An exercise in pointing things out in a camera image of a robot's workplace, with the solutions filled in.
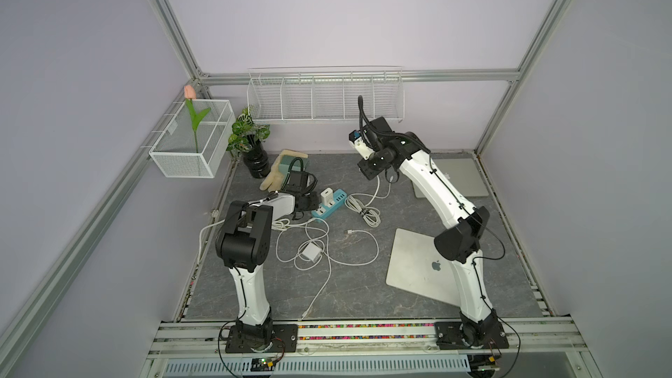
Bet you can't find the teal white power strip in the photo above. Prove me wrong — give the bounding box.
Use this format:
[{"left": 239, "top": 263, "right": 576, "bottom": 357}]
[{"left": 311, "top": 187, "right": 348, "bottom": 220}]

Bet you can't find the white charger cable front laptop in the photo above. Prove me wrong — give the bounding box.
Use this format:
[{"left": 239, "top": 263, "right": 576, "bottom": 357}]
[{"left": 274, "top": 217, "right": 381, "bottom": 319}]

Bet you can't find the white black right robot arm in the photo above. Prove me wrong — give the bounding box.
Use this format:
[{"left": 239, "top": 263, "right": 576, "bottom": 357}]
[{"left": 348, "top": 96, "right": 509, "bottom": 348}]

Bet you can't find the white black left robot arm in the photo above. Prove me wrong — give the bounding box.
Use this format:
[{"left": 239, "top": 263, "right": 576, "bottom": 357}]
[{"left": 215, "top": 156, "right": 319, "bottom": 345}]

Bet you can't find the silver laptop at back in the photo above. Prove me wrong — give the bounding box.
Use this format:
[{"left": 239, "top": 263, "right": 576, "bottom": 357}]
[{"left": 433, "top": 157, "right": 489, "bottom": 199}]

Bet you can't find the silver laptop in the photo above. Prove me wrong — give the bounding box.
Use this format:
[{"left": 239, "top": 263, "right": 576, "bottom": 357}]
[
  {"left": 433, "top": 157, "right": 489, "bottom": 199},
  {"left": 386, "top": 229, "right": 460, "bottom": 307}
]

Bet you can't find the silver laptop near front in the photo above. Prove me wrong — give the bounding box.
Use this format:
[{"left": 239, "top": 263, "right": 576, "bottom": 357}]
[{"left": 386, "top": 229, "right": 460, "bottom": 307}]

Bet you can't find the beige green work glove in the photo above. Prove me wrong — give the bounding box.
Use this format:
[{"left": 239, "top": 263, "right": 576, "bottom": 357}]
[{"left": 259, "top": 149, "right": 308, "bottom": 192}]

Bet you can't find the green plant in black pot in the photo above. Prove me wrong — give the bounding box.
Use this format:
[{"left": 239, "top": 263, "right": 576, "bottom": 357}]
[{"left": 227, "top": 106, "right": 271, "bottom": 179}]

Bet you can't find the pink artificial tulip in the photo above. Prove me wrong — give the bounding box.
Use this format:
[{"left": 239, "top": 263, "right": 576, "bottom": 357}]
[{"left": 184, "top": 85, "right": 211, "bottom": 152}]

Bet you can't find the colourful bead strip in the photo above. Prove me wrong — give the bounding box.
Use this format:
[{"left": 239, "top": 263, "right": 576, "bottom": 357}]
[{"left": 297, "top": 321, "right": 437, "bottom": 341}]

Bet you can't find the long white wire shelf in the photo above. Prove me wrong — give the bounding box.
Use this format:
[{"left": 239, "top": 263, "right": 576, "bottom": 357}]
[{"left": 247, "top": 66, "right": 405, "bottom": 124}]

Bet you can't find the white wire basket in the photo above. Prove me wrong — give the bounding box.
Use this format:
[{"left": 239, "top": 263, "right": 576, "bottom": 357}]
[{"left": 149, "top": 99, "right": 236, "bottom": 179}]

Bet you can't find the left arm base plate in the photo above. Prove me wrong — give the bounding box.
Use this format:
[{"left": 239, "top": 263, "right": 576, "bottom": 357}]
[{"left": 222, "top": 322, "right": 299, "bottom": 354}]

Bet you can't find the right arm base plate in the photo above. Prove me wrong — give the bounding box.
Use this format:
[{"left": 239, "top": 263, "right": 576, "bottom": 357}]
[{"left": 435, "top": 318, "right": 509, "bottom": 350}]

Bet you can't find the white vented cable duct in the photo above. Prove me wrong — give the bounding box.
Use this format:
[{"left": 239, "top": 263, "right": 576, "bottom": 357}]
[{"left": 163, "top": 353, "right": 471, "bottom": 377}]

